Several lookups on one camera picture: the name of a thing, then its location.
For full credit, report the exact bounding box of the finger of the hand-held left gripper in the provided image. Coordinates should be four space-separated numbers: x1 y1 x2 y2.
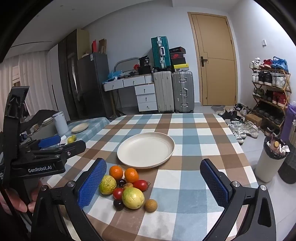
28 140 86 161
20 136 62 151

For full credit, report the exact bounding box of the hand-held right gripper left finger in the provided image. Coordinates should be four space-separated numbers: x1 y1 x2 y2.
30 158 107 241

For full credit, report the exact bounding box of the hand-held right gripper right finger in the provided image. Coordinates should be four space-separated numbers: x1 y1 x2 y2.
199 159 277 241

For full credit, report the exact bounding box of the rough green guava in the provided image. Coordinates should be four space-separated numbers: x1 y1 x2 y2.
99 175 117 195

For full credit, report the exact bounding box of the orange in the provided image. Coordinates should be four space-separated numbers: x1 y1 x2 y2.
109 165 124 181
124 167 139 183

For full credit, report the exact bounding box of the red tomato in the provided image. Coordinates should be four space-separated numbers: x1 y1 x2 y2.
112 188 125 200
133 179 148 192

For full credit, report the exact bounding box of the smooth yellow-green guava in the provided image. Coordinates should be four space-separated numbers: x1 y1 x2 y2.
122 187 145 209

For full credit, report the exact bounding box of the large cream plate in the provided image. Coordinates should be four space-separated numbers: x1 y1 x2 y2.
117 132 175 169

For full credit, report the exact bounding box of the person's left hand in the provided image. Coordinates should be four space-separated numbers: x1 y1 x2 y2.
0 183 43 216

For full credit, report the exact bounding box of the white cylindrical container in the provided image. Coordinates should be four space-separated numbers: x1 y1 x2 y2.
53 111 68 136

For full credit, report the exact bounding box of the small cream plate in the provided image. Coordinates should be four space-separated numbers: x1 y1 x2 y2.
71 123 89 133

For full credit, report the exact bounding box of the light blue checked tablecloth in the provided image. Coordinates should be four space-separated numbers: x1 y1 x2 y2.
30 117 110 153

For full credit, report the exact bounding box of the white trash bin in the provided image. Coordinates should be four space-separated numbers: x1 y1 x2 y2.
255 136 290 183

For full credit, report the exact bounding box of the brown blue checked tablecloth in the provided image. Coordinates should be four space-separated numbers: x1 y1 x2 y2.
40 113 259 241

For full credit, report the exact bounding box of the pile of loose sneakers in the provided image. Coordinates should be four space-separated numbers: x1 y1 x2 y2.
217 103 259 144

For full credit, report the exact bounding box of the dark grey fridge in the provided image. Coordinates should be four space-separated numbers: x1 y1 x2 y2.
77 53 111 118

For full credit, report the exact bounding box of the white curtain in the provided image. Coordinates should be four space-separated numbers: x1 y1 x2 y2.
0 50 58 116

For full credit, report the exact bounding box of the small cardboard box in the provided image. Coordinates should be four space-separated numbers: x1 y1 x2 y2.
245 113 263 127

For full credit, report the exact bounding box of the grey door mat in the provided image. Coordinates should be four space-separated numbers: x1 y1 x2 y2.
211 105 228 114

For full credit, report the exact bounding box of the brown wardrobe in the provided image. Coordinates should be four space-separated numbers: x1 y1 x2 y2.
58 29 89 121

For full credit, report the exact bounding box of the blue plastic bag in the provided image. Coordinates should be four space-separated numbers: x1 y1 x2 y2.
107 71 123 80

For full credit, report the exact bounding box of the white desk with drawers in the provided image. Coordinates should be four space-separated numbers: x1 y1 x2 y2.
103 74 156 113

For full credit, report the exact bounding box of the silver suitcase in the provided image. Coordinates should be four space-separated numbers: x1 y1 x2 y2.
171 71 195 114

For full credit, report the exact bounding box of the purple bag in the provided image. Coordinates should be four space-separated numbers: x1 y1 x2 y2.
282 103 296 144

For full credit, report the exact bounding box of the beige suitcase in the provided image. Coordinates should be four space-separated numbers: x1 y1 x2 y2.
153 71 175 114

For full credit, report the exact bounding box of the tan wooden door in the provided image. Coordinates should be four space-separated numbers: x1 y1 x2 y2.
188 12 238 106

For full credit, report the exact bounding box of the shelved shoe collection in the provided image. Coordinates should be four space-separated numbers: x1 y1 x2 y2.
249 56 289 130

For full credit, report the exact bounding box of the wooden shoe rack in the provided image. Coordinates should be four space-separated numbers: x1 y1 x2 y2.
250 57 292 135

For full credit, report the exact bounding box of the teal suitcase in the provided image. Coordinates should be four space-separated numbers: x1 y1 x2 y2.
151 36 171 70

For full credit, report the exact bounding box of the grey metal tube frame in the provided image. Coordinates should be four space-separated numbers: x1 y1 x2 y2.
114 58 139 72

